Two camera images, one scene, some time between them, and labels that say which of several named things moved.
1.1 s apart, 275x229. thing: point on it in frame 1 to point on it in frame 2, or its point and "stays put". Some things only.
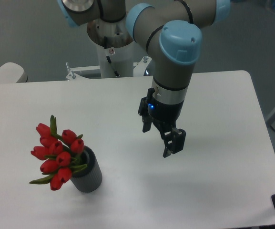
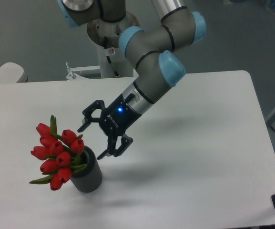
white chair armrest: x=10 y=72 stays put
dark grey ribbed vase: x=89 y=179 stays put
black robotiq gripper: x=165 y=116 to x=117 y=116
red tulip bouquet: x=61 y=153 stays put
